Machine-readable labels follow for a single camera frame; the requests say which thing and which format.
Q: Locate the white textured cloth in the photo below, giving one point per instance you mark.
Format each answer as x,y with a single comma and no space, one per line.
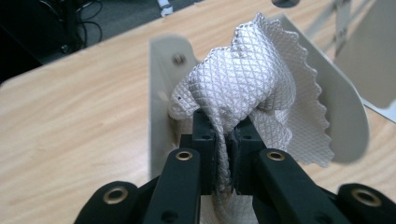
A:
239,77

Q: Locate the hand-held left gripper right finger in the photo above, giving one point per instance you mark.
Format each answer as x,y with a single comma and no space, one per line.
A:
247,146

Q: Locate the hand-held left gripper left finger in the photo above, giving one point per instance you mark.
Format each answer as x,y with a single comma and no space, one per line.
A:
204,143

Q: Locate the expandable grey metal bookend rack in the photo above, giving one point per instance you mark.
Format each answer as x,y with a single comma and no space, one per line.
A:
342,102

